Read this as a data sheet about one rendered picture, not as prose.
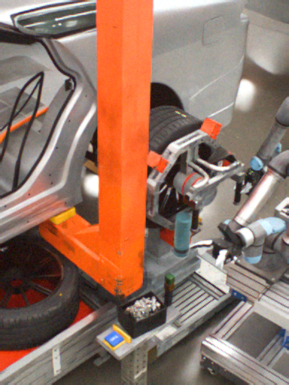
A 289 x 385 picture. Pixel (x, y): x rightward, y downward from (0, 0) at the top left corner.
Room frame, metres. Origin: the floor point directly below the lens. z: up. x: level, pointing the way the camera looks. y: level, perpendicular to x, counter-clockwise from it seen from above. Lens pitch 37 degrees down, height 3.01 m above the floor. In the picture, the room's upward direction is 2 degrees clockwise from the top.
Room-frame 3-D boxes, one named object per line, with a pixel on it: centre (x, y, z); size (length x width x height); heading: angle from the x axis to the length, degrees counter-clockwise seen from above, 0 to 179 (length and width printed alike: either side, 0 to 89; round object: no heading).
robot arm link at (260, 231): (2.14, -0.48, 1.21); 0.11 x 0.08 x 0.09; 128
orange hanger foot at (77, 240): (2.74, 0.33, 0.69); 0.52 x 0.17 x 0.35; 45
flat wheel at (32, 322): (2.57, 0.65, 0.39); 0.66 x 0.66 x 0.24
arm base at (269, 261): (2.41, -0.61, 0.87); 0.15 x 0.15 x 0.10
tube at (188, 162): (2.82, -0.25, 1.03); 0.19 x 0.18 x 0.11; 45
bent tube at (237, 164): (2.96, -0.39, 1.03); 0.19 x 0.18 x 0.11; 45
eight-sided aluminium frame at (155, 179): (2.98, -0.23, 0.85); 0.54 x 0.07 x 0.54; 135
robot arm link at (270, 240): (2.40, -0.61, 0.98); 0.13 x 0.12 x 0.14; 37
